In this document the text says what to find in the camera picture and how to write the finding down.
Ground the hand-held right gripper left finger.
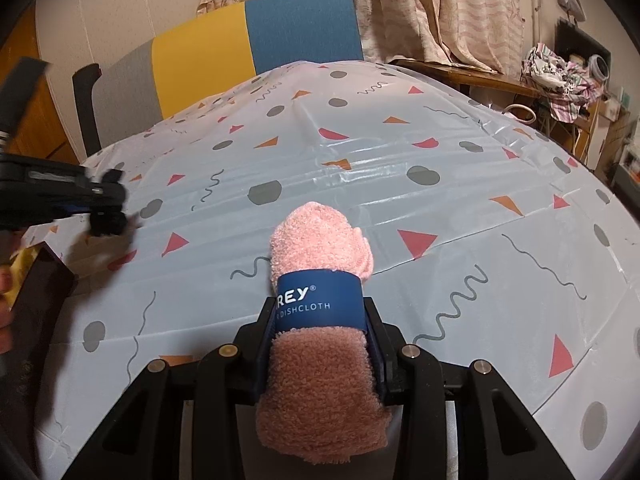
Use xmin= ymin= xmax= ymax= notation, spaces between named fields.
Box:
xmin=62 ymin=299 xmax=280 ymax=480

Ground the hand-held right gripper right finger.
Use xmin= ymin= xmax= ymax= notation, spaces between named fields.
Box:
xmin=362 ymin=296 xmax=576 ymax=480

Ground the maroon box with yellow inside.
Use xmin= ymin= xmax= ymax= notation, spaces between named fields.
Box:
xmin=0 ymin=241 xmax=78 ymax=441

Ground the pink dishcloth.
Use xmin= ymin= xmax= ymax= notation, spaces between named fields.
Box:
xmin=255 ymin=201 xmax=392 ymax=453

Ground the person's left hand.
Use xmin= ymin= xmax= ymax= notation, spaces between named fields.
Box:
xmin=0 ymin=265 xmax=16 ymax=356

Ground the grey yellow blue chair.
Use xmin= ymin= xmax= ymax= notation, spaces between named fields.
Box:
xmin=71 ymin=0 xmax=365 ymax=158

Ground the patterned plastic tablecloth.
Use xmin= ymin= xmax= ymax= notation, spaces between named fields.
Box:
xmin=15 ymin=59 xmax=640 ymax=480

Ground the wooden desk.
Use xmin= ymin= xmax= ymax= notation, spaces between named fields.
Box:
xmin=390 ymin=58 xmax=601 ymax=171

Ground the pile of clothes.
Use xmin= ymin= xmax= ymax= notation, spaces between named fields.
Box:
xmin=522 ymin=44 xmax=606 ymax=123

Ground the cardboard box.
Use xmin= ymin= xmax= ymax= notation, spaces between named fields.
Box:
xmin=597 ymin=95 xmax=632 ymax=133

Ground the pink striped curtain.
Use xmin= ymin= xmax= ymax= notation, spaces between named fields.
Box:
xmin=199 ymin=0 xmax=531 ymax=73

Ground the white round fan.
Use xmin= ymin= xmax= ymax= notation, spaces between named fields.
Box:
xmin=587 ymin=54 xmax=612 ymax=80

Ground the black monitor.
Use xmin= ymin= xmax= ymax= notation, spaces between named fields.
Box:
xmin=555 ymin=17 xmax=613 ymax=91

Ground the white cable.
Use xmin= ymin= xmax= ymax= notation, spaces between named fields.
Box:
xmin=501 ymin=104 xmax=538 ymax=123

